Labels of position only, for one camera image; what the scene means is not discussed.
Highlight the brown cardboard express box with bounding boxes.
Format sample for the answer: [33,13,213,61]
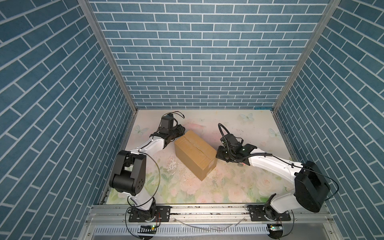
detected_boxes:
[175,131,218,181]

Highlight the right controller board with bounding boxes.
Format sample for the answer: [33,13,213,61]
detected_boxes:
[267,224,284,239]

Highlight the left controller board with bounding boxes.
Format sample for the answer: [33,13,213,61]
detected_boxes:
[137,226,157,239]

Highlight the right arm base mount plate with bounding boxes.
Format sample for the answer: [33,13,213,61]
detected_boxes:
[246,205,291,222]

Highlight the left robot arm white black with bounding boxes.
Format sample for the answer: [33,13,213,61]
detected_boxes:
[109,125,186,211]

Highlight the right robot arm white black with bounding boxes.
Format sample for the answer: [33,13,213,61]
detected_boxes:
[216,143,330,215]

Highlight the controller board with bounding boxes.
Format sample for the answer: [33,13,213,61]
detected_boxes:
[267,224,284,239]
[137,226,157,239]

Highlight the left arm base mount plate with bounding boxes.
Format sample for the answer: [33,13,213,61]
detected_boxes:
[128,206,172,223]

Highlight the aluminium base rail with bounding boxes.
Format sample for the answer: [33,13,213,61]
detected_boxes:
[84,203,334,228]

